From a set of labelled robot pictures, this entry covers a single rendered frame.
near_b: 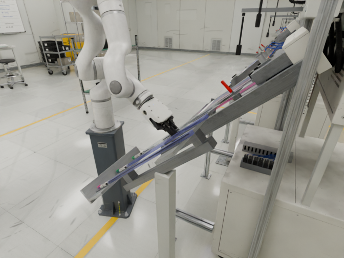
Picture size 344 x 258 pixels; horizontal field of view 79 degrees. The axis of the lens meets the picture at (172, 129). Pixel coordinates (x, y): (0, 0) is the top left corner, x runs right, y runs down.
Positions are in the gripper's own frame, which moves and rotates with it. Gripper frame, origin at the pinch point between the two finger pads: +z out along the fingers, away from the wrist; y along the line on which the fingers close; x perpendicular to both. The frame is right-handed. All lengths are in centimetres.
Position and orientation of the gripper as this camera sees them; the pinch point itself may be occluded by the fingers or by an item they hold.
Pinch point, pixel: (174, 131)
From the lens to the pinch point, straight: 80.2
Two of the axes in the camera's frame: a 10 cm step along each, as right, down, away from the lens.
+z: 7.0, 7.1, -0.4
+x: -5.4, 5.7, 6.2
